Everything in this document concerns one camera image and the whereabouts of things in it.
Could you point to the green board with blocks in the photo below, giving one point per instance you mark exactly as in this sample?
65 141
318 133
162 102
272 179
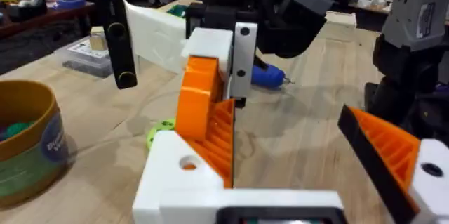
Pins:
177 10

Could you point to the green disc with holes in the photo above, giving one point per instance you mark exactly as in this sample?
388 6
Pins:
161 131

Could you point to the pale wooden box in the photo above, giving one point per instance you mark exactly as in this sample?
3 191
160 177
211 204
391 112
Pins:
340 18

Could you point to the bare white left gripper left finger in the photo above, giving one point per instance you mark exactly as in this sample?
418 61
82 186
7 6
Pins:
165 182

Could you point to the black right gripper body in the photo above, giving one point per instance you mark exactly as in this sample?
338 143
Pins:
280 31

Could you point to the orange ribbed wedge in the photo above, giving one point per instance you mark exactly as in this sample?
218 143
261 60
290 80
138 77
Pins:
221 143

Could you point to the heap of white parts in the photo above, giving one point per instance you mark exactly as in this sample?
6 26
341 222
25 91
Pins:
372 0

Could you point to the small wooden block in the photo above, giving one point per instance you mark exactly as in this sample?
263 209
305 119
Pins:
98 38

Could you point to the finger of the white orange right gripper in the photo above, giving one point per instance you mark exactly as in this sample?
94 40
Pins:
243 52
200 90

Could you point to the dark wooden side table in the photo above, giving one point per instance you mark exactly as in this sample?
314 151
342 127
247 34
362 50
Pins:
42 18

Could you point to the blue tape roll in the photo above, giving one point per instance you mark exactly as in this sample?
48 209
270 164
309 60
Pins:
70 2

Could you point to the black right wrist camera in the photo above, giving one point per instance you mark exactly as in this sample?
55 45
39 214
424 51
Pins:
117 41

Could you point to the upright flat wrist plate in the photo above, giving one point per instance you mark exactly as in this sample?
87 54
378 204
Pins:
154 36

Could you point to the yellow tub with toys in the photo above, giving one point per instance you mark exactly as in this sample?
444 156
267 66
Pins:
28 143

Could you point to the white orange left gripper right finger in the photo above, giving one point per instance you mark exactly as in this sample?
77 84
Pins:
393 153

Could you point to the blue electric screwdriver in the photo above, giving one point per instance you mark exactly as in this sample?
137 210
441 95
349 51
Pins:
268 74

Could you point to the clear plastic box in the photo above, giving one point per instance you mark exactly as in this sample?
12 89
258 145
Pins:
86 59

